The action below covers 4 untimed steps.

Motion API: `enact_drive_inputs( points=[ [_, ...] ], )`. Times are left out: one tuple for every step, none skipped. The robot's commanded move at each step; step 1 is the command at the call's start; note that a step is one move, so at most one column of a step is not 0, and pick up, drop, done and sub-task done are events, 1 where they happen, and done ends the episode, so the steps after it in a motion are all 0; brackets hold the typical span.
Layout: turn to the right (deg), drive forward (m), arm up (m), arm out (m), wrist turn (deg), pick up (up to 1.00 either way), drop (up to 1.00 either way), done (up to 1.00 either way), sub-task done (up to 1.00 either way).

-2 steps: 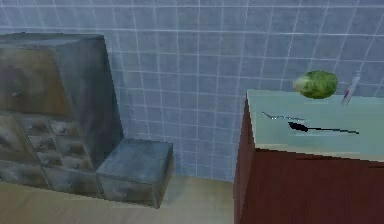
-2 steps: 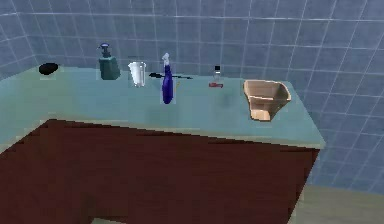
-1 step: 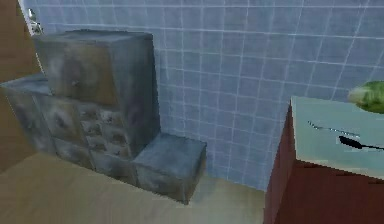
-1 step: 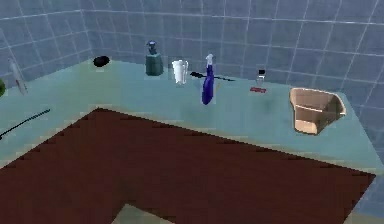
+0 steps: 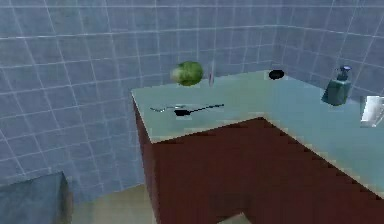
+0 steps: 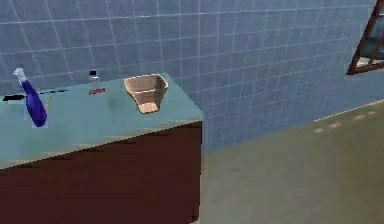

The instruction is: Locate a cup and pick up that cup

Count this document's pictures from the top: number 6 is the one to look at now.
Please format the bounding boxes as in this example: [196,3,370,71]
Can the beige sink basin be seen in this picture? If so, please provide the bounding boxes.
[123,73,169,115]

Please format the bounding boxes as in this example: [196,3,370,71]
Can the clear bottle black cap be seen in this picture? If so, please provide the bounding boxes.
[88,70,107,96]

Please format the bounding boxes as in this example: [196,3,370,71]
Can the dark red cupboard teal top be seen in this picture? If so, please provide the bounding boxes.
[0,72,205,224]

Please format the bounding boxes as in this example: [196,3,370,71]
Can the blue spray bottle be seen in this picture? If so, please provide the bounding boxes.
[13,67,48,128]

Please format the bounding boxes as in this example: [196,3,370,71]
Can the black thin tool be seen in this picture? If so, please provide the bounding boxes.
[2,89,69,102]

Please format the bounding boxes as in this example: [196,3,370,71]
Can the brown framed window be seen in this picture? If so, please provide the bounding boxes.
[346,0,384,76]

